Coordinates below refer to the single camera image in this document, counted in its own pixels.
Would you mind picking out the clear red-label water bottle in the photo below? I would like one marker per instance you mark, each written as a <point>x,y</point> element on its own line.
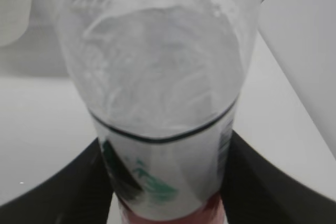
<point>161,80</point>

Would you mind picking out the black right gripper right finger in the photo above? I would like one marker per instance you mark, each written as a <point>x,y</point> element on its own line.
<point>256,191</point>

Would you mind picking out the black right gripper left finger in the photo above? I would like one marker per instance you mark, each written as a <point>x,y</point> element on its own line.
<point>79,193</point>

